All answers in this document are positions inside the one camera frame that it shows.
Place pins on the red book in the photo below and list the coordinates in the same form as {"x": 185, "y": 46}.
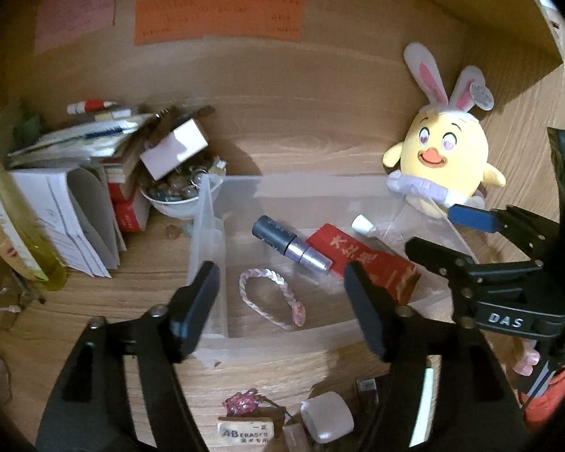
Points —
{"x": 129, "y": 212}

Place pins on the small white cardboard box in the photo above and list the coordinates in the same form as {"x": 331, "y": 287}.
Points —
{"x": 172, "y": 150}

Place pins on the orange sticky note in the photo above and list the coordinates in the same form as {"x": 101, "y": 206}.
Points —
{"x": 216, "y": 19}

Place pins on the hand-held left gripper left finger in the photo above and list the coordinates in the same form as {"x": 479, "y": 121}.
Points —
{"x": 194, "y": 310}

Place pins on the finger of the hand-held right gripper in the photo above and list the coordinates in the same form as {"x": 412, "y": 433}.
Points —
{"x": 473, "y": 219}
{"x": 433, "y": 254}

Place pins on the wooden shelf board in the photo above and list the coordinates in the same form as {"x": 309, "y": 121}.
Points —
{"x": 475, "y": 4}

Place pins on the red white marker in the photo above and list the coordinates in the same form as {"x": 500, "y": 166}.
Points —
{"x": 92, "y": 106}

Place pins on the pink sticky note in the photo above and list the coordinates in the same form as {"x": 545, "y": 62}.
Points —
{"x": 75, "y": 9}

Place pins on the yellow chick plush toy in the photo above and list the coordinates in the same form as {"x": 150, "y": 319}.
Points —
{"x": 445, "y": 150}

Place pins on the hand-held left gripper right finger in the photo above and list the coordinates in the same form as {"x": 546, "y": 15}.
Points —
{"x": 365, "y": 310}

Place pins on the pink flower hair clip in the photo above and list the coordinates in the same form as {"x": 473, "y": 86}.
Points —
{"x": 241, "y": 402}

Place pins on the white earbuds case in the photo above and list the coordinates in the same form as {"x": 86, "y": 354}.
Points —
{"x": 327, "y": 416}

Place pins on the stack of paper booklets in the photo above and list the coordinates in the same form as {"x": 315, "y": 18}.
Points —
{"x": 84, "y": 139}

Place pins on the white capped tube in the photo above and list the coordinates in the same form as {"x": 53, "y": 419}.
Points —
{"x": 360, "y": 222}

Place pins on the red printed box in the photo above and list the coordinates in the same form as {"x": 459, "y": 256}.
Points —
{"x": 367, "y": 259}

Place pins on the person's right hand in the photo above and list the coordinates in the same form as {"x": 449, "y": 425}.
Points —
{"x": 527, "y": 357}

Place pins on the person's right forearm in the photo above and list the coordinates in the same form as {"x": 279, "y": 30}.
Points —
{"x": 562, "y": 395}

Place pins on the white bowl of trinkets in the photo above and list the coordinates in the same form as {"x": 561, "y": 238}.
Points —
{"x": 181, "y": 183}

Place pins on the beige eraser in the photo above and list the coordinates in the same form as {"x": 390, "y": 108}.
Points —
{"x": 246, "y": 431}

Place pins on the white yellow pen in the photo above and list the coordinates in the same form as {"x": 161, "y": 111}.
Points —
{"x": 115, "y": 115}

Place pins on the yellow green bottle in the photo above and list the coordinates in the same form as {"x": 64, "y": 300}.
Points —
{"x": 37, "y": 254}

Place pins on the clear plastic bin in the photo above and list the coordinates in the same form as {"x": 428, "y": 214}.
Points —
{"x": 245, "y": 245}

